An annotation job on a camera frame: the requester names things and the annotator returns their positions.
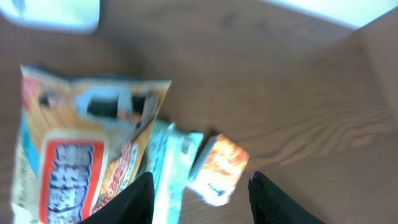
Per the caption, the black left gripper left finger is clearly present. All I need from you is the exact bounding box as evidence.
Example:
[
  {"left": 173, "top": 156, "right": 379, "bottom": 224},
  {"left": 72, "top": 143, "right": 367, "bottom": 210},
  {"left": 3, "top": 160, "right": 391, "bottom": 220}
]
[{"left": 80, "top": 172, "right": 155, "bottom": 224}]

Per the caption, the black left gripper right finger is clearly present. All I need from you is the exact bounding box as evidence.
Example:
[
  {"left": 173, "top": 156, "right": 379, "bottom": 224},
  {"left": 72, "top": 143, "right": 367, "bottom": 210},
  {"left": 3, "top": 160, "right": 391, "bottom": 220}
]
[{"left": 248, "top": 171, "right": 325, "bottom": 224}]

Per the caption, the green snack packet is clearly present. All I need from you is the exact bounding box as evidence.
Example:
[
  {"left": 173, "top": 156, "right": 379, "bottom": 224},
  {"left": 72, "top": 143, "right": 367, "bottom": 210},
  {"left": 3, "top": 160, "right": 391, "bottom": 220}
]
[{"left": 139, "top": 119, "right": 204, "bottom": 224}]

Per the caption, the orange red snack packet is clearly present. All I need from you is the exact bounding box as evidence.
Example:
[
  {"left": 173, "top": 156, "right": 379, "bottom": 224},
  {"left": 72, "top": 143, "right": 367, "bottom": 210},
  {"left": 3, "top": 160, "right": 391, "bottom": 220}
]
[{"left": 188, "top": 134, "right": 249, "bottom": 207}]

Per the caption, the large orange white snack bag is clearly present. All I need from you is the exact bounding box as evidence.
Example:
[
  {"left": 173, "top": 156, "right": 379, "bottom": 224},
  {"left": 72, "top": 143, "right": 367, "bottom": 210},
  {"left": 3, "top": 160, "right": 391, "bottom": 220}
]
[{"left": 11, "top": 65, "right": 171, "bottom": 223}]

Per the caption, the white barcode scanner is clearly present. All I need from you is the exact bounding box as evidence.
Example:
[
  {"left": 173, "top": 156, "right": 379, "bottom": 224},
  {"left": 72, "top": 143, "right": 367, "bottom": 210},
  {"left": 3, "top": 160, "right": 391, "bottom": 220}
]
[{"left": 1, "top": 0, "right": 101, "bottom": 34}]

